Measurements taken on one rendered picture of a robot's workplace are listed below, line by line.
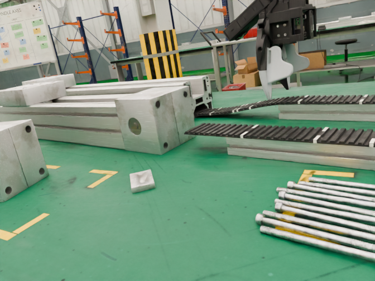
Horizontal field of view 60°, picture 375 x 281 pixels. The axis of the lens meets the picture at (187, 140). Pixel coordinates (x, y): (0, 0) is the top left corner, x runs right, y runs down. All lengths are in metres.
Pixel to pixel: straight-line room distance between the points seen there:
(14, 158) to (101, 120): 0.17
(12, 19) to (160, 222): 6.25
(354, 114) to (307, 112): 0.08
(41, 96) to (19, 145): 0.35
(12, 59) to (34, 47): 0.52
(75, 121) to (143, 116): 0.21
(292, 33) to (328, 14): 7.58
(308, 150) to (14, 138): 0.41
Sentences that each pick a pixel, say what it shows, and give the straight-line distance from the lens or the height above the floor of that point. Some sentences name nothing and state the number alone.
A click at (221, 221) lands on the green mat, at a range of 0.33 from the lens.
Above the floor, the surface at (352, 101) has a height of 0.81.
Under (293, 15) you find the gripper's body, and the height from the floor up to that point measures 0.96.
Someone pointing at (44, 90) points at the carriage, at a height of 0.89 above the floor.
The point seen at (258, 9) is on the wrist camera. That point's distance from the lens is 0.63.
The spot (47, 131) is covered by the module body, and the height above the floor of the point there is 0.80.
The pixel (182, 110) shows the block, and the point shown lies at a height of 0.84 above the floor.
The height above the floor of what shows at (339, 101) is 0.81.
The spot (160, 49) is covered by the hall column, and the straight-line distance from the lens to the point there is 3.87.
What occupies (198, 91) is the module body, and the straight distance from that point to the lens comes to 0.78.
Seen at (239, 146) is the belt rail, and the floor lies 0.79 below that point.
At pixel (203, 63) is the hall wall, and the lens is 9.22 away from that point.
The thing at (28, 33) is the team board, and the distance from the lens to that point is 6.35.
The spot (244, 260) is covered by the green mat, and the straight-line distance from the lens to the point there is 0.28.
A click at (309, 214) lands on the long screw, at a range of 0.32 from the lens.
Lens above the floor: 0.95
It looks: 17 degrees down
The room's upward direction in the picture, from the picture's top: 10 degrees counter-clockwise
